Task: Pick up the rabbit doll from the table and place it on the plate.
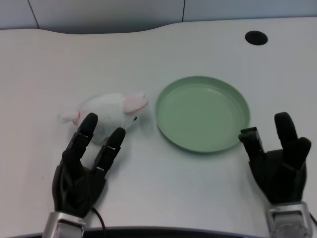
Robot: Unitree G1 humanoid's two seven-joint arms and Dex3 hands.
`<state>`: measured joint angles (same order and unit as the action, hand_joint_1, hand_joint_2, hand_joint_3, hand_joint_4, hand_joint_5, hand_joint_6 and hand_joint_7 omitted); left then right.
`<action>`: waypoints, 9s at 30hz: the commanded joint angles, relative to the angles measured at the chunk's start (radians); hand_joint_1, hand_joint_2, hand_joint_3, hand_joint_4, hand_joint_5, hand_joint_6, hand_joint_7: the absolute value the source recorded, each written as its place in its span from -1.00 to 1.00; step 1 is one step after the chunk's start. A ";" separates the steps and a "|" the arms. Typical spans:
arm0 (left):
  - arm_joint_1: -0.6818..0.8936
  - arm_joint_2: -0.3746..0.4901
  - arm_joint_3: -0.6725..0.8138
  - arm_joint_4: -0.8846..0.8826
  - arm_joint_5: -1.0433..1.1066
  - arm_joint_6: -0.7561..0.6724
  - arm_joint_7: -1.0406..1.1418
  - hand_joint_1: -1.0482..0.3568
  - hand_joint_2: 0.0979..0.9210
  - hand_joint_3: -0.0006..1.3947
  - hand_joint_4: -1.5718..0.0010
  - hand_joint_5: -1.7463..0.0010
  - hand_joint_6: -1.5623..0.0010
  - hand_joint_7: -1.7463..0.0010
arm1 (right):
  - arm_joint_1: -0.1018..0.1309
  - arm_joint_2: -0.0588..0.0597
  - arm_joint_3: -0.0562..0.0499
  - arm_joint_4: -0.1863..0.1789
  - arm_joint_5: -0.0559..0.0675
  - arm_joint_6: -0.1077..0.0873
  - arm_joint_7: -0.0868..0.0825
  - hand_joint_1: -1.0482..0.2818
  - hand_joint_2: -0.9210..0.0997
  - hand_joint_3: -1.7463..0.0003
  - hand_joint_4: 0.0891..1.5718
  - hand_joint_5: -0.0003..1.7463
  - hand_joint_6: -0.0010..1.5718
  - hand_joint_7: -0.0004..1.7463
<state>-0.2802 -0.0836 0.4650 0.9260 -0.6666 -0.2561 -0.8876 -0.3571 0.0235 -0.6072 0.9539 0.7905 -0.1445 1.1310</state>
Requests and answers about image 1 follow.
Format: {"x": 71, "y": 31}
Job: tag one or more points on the white rabbit plush doll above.
{"x": 111, "y": 116}

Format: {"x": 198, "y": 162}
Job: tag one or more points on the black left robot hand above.
{"x": 74, "y": 178}

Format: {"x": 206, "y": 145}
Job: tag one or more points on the green round plate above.
{"x": 202, "y": 115}

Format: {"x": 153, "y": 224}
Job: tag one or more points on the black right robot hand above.
{"x": 277, "y": 173}

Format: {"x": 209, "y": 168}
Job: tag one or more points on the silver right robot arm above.
{"x": 288, "y": 220}

